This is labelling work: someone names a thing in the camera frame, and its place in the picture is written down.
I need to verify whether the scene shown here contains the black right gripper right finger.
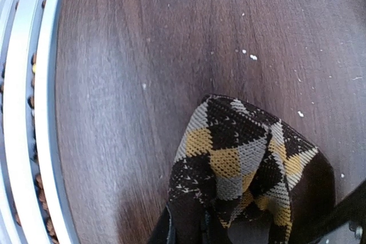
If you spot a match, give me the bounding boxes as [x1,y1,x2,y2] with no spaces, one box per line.
[200,211,229,244]

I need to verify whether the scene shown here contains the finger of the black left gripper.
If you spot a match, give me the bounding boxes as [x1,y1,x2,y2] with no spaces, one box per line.
[308,181,365,243]

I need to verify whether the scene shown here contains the aluminium front rail frame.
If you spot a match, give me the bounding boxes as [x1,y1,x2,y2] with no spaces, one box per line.
[1,0,79,243]

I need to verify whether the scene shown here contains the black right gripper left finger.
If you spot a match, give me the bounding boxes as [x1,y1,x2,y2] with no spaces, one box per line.
[147,205,176,244]

